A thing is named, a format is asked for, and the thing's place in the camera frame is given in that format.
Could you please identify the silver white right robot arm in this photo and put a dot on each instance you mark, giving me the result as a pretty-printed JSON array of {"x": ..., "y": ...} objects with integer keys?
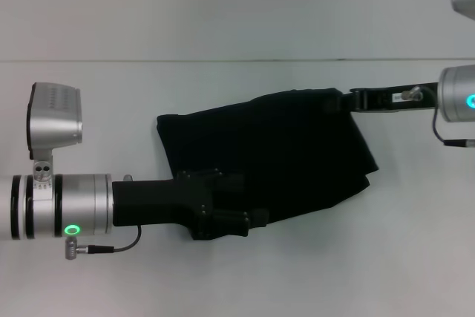
[{"x": 458, "y": 94}]

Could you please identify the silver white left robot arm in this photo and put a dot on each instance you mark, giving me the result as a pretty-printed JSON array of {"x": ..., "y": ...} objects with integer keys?
[{"x": 67, "y": 205}]

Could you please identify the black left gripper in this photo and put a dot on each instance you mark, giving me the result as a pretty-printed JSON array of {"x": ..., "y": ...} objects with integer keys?
[{"x": 163, "y": 202}]

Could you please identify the black T-shirt with FREE print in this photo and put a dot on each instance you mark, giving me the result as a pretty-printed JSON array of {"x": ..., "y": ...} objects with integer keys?
[{"x": 278, "y": 153}]

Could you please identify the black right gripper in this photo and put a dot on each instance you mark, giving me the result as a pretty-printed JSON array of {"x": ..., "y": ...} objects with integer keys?
[{"x": 393, "y": 99}]

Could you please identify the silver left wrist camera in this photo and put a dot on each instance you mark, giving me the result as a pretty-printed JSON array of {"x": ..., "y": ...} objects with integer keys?
[{"x": 55, "y": 120}]

